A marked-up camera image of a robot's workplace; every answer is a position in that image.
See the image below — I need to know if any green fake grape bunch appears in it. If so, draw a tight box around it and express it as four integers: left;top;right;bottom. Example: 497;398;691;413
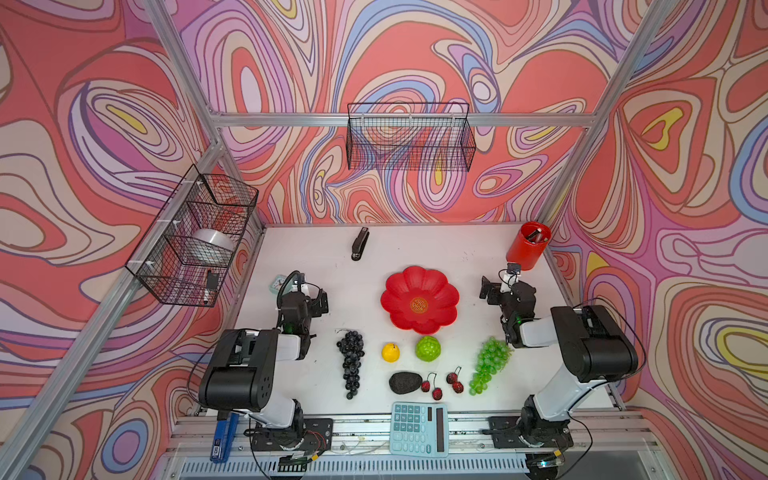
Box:
469;337;512;395

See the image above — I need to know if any left black wire basket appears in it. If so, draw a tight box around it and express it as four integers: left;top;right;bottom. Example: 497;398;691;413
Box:
125;166;259;307

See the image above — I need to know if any red flower-shaped fruit bowl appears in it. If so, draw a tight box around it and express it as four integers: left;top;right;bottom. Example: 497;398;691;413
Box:
380;266;460;335

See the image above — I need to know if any dark fake avocado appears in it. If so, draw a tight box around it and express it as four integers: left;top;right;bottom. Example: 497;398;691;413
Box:
388;371;423;395

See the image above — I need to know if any black wire basket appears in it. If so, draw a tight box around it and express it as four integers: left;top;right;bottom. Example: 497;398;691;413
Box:
346;100;477;172
125;166;259;307

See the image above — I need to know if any back black wire basket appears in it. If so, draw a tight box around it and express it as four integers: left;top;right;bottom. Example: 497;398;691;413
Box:
346;100;477;172

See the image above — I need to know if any teal desk calculator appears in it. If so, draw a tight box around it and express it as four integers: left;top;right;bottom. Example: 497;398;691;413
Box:
389;402;449;458

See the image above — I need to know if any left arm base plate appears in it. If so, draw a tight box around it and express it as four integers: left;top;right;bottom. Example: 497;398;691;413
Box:
250;417;334;454

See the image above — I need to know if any black fake grape bunch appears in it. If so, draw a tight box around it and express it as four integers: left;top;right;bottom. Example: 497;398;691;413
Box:
336;330;365;400

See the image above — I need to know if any yellow fake lemon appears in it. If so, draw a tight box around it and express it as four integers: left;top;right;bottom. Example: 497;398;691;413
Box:
381;343;401;363

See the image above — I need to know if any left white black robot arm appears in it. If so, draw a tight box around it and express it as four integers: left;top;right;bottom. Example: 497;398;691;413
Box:
198;270;329;450

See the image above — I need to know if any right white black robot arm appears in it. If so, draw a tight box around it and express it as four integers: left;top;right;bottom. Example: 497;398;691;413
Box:
479;264;639;450

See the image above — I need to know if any black stapler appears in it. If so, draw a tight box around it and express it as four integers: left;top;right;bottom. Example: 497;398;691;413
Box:
351;227;370;261

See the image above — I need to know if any red cherry pair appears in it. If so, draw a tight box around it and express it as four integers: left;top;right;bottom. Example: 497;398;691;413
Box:
420;372;443;401
445;366;464;394

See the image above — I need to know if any right red cherry pair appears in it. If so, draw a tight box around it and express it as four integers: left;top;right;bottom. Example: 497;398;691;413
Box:
445;366;464;394

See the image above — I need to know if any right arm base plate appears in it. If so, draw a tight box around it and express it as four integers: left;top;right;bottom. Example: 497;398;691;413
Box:
480;415;574;450

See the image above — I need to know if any white tape roll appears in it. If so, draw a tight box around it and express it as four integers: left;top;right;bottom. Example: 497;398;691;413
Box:
192;228;235;251

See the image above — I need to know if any bumpy green fake fruit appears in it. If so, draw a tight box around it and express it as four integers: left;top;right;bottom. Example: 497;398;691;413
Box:
415;336;442;362

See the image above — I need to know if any left red cherry pair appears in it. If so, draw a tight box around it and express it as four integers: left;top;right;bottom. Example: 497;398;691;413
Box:
420;372;443;401

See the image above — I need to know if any red pen cup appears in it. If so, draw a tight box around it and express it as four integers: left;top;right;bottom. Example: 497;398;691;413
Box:
506;222;552;271

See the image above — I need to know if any small teal square object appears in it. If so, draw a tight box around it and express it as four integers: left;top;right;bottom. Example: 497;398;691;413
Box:
269;275;287;296

